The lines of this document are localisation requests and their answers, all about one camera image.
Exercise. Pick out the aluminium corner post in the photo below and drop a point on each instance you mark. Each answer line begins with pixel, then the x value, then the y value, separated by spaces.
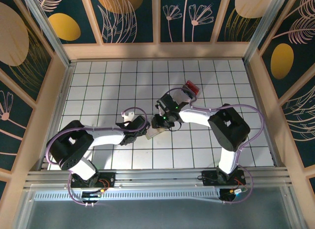
pixel 47 29
pixel 264 29

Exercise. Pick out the black logo card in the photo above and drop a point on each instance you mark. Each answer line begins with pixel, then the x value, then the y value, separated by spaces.
pixel 189 92

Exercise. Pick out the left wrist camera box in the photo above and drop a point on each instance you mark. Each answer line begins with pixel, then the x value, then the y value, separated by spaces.
pixel 128 117

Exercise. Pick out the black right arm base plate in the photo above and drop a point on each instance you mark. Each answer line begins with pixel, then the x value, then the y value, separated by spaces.
pixel 209 177

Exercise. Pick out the small electronics board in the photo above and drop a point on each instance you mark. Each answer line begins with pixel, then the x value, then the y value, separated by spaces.
pixel 233 193
pixel 91 195

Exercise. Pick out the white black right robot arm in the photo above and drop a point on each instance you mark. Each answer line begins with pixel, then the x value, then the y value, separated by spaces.
pixel 197 115

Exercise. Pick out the aluminium cross rail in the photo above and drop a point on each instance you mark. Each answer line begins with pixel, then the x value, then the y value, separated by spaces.
pixel 160 177

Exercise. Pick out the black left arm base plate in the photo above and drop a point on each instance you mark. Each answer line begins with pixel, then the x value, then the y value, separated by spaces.
pixel 108 176

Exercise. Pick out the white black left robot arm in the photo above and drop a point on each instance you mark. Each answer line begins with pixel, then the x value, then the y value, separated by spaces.
pixel 108 138

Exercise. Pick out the glossy red card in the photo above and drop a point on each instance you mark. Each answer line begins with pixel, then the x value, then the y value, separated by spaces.
pixel 193 87

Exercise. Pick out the aluminium side rail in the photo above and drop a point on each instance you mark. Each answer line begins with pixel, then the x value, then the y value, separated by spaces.
pixel 256 91
pixel 64 86

